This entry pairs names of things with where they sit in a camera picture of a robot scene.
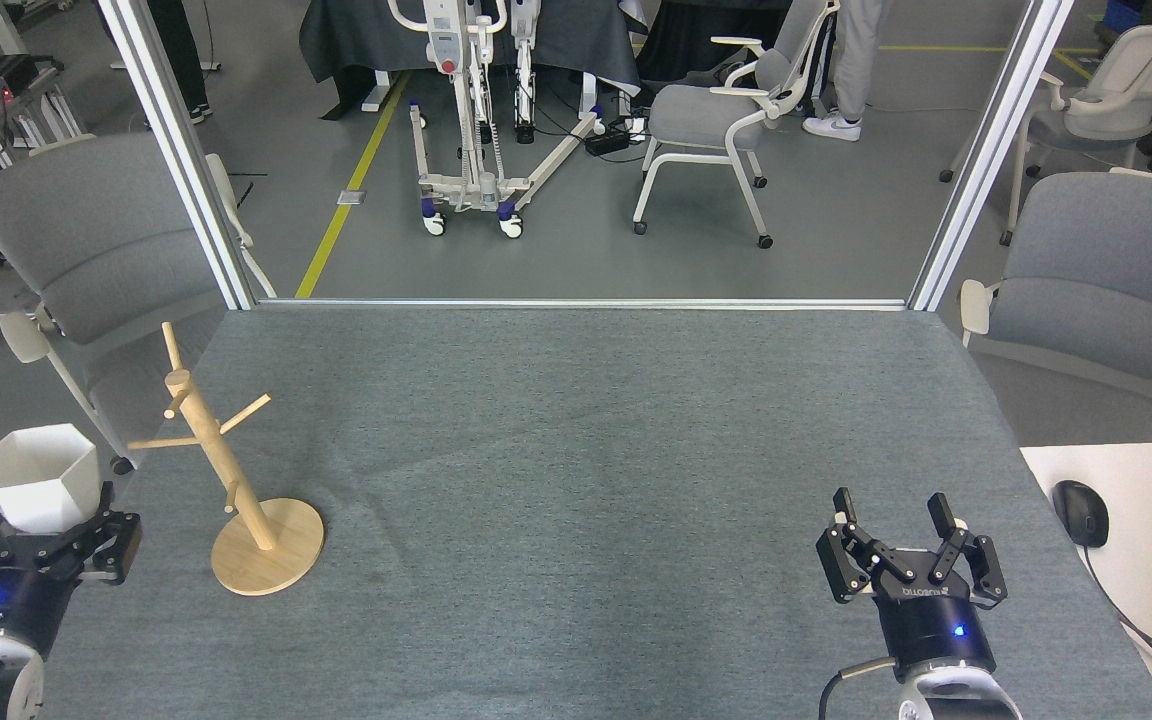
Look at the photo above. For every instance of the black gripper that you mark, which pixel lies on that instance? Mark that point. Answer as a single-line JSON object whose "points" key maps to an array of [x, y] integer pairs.
{"points": [[931, 625], [6, 600]]}

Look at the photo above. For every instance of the white hexagonal cup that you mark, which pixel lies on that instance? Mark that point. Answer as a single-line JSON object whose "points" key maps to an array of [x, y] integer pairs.
{"points": [[41, 480]]}

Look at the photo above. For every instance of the wooden cup rack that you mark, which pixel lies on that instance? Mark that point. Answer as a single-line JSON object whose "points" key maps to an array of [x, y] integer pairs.
{"points": [[266, 555]]}

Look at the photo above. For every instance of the metal equipment rack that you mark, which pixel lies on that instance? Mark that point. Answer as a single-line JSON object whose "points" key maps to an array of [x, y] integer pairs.
{"points": [[16, 105]]}

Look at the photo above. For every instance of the black computer mouse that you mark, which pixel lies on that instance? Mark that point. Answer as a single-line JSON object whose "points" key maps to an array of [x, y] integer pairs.
{"points": [[1081, 512]]}

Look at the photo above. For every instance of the white desk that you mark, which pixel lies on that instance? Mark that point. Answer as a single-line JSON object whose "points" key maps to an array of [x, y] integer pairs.
{"points": [[1146, 500]]}

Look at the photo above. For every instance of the silver crossbar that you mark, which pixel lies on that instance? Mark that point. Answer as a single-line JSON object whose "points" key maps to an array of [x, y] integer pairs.
{"points": [[586, 303]]}

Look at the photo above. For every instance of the grey floor plate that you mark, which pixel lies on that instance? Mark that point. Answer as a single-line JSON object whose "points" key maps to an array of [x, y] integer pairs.
{"points": [[352, 197]]}

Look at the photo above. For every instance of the person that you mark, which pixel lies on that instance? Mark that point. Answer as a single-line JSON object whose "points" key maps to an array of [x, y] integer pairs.
{"points": [[851, 60], [181, 50]]}

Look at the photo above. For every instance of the black power strip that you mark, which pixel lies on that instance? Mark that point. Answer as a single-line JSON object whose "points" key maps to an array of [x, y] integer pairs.
{"points": [[606, 138]]}

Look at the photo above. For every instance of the white stand on wheels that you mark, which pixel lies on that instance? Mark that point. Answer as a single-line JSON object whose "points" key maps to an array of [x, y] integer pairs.
{"points": [[476, 185]]}

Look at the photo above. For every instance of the dark cloth covered table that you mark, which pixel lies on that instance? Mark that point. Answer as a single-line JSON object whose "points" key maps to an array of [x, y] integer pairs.
{"points": [[366, 35]]}

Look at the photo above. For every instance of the grey chair with white frame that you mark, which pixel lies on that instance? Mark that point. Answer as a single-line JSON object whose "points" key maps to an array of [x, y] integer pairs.
{"points": [[1106, 290], [106, 250], [706, 115], [1126, 75]]}

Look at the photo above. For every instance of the silver post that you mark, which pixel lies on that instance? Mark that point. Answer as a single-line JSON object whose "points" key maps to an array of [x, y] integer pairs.
{"points": [[186, 160], [981, 160]]}

